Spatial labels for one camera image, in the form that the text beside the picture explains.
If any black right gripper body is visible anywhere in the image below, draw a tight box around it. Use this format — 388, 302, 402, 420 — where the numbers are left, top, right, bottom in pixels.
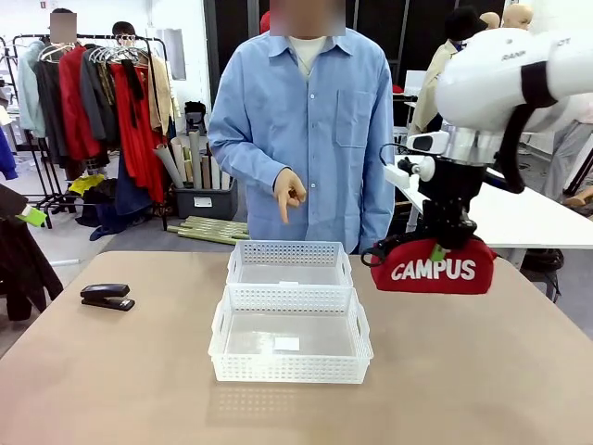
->
415, 158, 487, 251

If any red Campus zip pouch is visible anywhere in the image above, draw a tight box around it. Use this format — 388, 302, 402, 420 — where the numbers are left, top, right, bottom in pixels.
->
360, 234, 498, 296

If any black stapler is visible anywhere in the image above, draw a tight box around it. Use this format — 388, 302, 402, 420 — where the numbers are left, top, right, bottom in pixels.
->
80, 283, 137, 312

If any person's left forearm blue sleeve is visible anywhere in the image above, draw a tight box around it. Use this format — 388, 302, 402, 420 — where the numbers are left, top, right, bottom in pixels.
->
360, 152, 397, 254

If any person's right forearm blue sleeve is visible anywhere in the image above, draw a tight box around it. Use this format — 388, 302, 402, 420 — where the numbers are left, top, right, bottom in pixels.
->
207, 133, 286, 194

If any person's right hand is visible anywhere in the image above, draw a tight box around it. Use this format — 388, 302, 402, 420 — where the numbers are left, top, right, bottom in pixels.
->
272, 167, 309, 225

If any blue garment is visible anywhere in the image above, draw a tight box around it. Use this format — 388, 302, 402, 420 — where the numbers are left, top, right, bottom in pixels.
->
0, 128, 19, 182

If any black jacket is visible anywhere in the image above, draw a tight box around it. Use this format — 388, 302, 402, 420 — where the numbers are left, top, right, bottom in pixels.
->
0, 217, 65, 323

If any white table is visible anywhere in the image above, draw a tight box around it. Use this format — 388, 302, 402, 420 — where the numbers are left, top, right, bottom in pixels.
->
393, 154, 593, 252

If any yellow garment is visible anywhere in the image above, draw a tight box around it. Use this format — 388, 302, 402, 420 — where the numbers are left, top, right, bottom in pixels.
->
68, 172, 107, 197

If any dark brown garment on hanger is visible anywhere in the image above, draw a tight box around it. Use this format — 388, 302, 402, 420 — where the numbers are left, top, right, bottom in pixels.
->
32, 59, 71, 168

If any dark blue jeans heap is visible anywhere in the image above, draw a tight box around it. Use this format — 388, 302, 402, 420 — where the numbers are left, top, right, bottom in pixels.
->
75, 177, 155, 242

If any black bag under table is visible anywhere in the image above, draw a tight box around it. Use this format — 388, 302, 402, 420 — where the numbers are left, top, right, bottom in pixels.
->
526, 247, 565, 273

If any mannequin in beige trench coat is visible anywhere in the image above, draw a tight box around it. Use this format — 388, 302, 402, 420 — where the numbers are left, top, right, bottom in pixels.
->
407, 5, 488, 140

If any pale blue jacket on hanger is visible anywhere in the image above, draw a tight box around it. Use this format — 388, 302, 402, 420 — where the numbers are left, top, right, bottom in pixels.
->
15, 41, 48, 139

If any red jacket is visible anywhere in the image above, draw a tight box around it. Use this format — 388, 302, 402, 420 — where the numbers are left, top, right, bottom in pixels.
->
58, 44, 104, 162

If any grey jacket on hanger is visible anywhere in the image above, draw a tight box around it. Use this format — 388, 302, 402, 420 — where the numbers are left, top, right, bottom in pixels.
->
81, 47, 120, 144

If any long red dress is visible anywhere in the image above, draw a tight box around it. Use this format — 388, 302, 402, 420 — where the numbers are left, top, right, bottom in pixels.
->
110, 62, 167, 204

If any white perforated plastic basket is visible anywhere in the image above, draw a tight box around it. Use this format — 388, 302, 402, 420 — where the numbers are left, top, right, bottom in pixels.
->
208, 284, 374, 385
225, 239, 354, 288

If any grey paper roll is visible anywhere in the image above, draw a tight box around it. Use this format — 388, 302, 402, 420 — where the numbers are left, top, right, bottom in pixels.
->
153, 143, 186, 189

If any person in blue shirt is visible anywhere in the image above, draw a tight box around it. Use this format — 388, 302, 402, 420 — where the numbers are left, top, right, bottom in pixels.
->
207, 25, 397, 255

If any beige cardboard tube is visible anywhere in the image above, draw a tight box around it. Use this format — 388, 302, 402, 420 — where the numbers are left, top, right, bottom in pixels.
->
170, 135, 189, 184

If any beige coat on hanger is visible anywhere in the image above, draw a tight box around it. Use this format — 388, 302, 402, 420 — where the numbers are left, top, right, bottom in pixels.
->
146, 55, 180, 136

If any black bucket hat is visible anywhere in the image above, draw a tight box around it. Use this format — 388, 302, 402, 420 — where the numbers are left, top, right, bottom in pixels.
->
444, 5, 488, 44

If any tall grey cardboard tube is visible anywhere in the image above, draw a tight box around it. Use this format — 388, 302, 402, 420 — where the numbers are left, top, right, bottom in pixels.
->
186, 129, 204, 191

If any green patterned roll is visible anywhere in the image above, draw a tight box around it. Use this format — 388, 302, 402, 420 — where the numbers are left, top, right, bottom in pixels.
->
183, 214, 252, 234
166, 223, 243, 247

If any background person behind rack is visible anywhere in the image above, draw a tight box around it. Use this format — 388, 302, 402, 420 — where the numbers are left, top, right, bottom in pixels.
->
48, 7, 79, 46

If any grey storage bin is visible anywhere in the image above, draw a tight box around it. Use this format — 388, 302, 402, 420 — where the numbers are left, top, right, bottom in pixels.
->
173, 182, 240, 222

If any mannequin in navy top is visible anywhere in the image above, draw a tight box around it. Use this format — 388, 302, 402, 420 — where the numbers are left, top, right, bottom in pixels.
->
502, 3, 535, 32

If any person in black t-shirt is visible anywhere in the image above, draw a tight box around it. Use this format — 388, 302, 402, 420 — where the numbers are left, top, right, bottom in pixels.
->
111, 20, 138, 48

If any black metal clothes rack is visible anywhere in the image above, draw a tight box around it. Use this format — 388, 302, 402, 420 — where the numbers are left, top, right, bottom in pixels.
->
0, 32, 169, 232

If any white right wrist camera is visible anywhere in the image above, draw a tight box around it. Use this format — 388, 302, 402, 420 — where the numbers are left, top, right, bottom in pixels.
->
383, 156, 437, 187

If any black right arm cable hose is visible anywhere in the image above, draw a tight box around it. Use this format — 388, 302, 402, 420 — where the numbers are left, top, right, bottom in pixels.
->
497, 62, 560, 195

